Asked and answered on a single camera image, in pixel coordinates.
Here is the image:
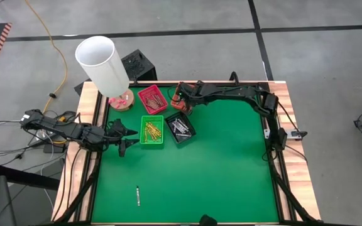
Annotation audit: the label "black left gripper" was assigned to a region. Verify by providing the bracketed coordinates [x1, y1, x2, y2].
[101, 125, 140, 157]

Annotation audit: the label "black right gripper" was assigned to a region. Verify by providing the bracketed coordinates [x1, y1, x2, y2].
[178, 82, 207, 116]

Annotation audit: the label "green plastic basket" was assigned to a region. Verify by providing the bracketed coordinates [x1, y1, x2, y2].
[139, 114, 165, 146]

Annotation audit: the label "orange plastic basket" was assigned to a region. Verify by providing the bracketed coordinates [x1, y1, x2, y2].
[170, 82, 198, 116]

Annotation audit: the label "black plastic basket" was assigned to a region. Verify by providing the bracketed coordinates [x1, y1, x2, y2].
[164, 110, 197, 145]

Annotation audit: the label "red plastic basket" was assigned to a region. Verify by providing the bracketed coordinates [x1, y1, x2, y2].
[136, 84, 169, 116]

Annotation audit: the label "black perforated box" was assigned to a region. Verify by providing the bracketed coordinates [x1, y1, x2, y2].
[74, 49, 158, 97]

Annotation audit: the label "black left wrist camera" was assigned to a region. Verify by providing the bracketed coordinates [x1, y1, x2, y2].
[110, 118, 126, 130]

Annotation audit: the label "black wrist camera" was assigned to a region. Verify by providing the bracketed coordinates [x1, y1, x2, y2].
[195, 80, 209, 92]
[110, 118, 126, 130]

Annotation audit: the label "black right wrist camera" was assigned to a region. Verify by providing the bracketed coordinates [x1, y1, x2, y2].
[195, 80, 209, 92]

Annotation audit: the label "black table clamp handle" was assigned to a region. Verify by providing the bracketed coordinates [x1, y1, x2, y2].
[229, 71, 240, 86]

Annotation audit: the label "silver metal bracket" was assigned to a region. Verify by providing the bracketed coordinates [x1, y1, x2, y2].
[263, 127, 308, 140]

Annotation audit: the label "yellow floor cable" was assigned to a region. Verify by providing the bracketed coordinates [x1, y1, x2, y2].
[25, 0, 69, 121]

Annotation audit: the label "black floor cables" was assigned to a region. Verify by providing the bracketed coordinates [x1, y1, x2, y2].
[0, 109, 78, 167]

